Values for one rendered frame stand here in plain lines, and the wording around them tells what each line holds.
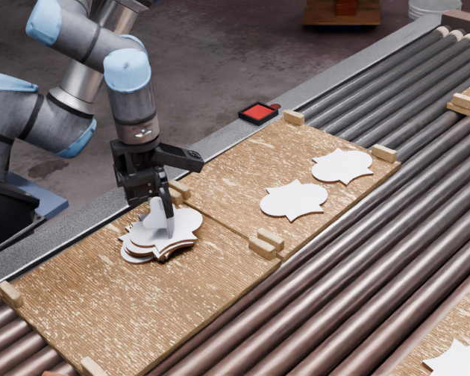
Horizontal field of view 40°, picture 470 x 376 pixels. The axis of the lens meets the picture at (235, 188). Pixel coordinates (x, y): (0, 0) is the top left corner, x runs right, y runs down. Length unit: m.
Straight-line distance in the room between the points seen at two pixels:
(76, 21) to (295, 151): 0.63
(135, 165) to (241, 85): 2.76
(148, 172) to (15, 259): 0.37
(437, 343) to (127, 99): 0.64
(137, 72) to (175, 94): 2.80
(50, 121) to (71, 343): 0.58
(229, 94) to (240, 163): 2.32
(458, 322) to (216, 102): 2.77
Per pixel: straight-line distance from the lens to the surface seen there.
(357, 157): 1.51
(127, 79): 1.09
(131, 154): 1.17
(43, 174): 3.38
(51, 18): 1.16
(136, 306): 1.20
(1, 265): 1.40
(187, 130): 3.51
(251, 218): 1.34
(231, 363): 1.11
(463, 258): 1.31
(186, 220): 1.29
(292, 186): 1.41
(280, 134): 1.61
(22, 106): 1.54
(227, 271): 1.23
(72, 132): 1.55
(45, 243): 1.42
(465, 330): 1.16
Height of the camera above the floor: 1.78
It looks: 36 degrees down
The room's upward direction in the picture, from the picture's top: 5 degrees counter-clockwise
